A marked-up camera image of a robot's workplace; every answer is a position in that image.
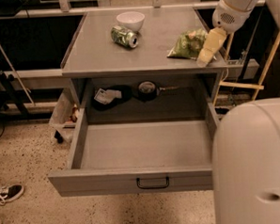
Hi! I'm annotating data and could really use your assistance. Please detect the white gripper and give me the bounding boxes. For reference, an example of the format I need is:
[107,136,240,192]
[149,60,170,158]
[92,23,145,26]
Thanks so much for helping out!
[196,0,252,68]

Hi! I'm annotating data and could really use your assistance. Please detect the green jalapeno chip bag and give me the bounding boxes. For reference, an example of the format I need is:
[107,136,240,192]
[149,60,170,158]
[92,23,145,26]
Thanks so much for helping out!
[167,28,209,60]

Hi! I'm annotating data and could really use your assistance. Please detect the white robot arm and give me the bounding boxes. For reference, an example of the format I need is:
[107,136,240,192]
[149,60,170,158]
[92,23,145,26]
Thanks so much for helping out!
[196,0,280,224]

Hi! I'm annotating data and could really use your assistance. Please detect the grey cabinet counter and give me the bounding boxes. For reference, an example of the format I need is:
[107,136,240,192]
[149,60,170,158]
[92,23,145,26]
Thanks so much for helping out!
[63,7,226,124]

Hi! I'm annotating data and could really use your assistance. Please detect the black bag with paper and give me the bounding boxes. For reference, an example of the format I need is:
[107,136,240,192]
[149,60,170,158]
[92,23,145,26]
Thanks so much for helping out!
[91,85,132,111]

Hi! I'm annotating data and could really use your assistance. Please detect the grey open drawer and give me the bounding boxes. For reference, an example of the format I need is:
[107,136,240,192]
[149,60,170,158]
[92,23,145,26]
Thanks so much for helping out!
[48,103,219,197]

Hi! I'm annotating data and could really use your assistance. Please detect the white bowl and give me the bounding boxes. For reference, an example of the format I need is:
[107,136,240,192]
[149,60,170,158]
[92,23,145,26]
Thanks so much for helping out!
[117,11,146,32]

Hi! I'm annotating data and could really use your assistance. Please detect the black round pan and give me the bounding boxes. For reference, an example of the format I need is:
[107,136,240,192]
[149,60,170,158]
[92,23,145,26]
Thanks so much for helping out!
[137,80,178,102]

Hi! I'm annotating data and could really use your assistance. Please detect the green soda can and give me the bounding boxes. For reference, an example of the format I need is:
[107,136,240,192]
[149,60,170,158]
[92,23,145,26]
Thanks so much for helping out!
[111,25,138,48]

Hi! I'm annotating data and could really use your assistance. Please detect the clear plastic bin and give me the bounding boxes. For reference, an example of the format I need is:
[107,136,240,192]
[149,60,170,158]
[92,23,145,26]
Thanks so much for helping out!
[49,88,79,143]

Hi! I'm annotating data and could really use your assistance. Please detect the black tripod stand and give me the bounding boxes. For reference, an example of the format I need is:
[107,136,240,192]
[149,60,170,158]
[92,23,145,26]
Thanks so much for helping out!
[0,71,29,117]

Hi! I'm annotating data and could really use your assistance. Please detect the black white sneaker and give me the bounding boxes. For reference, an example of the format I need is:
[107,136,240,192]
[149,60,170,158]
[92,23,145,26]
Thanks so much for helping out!
[0,184,24,206]

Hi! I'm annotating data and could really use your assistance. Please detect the wooden frame stand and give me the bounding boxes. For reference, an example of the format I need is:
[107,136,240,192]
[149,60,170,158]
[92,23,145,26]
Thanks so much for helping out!
[219,29,280,100]

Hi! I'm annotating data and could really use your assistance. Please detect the black drawer handle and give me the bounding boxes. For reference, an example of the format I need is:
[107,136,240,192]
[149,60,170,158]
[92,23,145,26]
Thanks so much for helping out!
[136,178,170,190]

